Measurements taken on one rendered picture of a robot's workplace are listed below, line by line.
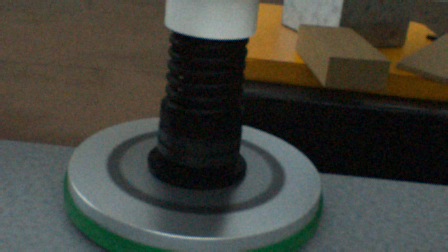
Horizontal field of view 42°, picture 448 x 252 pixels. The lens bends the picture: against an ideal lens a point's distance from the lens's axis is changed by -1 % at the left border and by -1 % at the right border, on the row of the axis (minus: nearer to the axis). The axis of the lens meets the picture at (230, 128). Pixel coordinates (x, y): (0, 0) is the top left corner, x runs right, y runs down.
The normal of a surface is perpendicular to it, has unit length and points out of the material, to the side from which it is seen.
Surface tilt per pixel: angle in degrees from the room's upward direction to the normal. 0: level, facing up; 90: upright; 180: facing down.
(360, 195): 0
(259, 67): 90
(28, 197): 0
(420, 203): 0
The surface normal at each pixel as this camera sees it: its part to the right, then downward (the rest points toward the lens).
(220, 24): 0.23, 0.41
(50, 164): 0.11, -0.91
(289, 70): -0.01, 0.40
